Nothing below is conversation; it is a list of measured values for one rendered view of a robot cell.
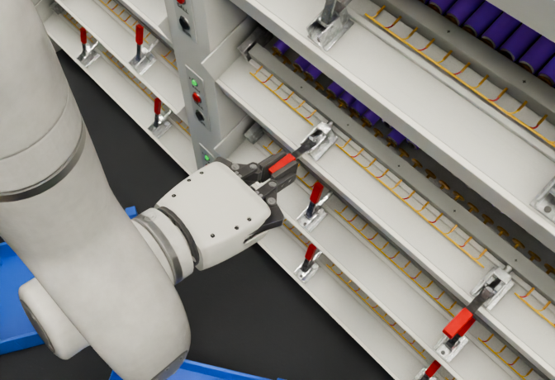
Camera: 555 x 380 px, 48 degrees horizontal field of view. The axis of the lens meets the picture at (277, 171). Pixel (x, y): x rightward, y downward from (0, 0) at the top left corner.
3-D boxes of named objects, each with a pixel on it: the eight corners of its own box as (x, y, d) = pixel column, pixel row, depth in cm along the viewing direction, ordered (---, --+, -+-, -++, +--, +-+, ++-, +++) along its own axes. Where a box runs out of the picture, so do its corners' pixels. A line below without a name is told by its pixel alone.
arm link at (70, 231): (176, 210, 37) (211, 350, 63) (35, 59, 43) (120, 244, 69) (45, 306, 34) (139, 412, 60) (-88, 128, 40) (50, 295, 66)
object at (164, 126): (208, 192, 126) (181, 171, 113) (50, 35, 150) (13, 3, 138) (277, 121, 127) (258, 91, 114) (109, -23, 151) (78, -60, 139)
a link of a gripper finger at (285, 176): (250, 201, 74) (291, 175, 77) (268, 219, 72) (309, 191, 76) (253, 184, 71) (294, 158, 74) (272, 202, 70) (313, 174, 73)
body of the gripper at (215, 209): (141, 231, 72) (215, 185, 77) (196, 292, 67) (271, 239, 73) (137, 192, 66) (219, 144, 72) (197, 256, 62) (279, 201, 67)
